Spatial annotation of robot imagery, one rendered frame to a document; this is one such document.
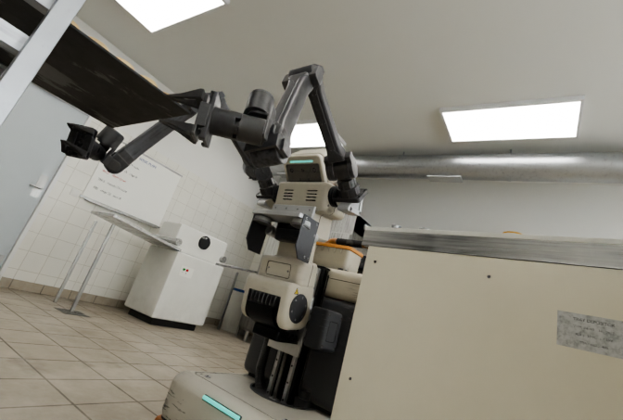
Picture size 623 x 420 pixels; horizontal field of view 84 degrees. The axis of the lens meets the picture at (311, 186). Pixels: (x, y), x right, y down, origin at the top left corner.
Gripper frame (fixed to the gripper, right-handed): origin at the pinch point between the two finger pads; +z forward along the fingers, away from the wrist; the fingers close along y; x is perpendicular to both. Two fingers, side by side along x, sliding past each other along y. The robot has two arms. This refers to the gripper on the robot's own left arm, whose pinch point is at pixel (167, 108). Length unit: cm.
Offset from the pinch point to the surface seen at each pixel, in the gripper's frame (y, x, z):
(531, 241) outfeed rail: 9, 1, -83
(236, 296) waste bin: 89, 533, -14
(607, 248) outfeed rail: 10, -10, -91
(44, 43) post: -1.2, -12.8, 16.7
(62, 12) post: -7.5, -12.3, 16.3
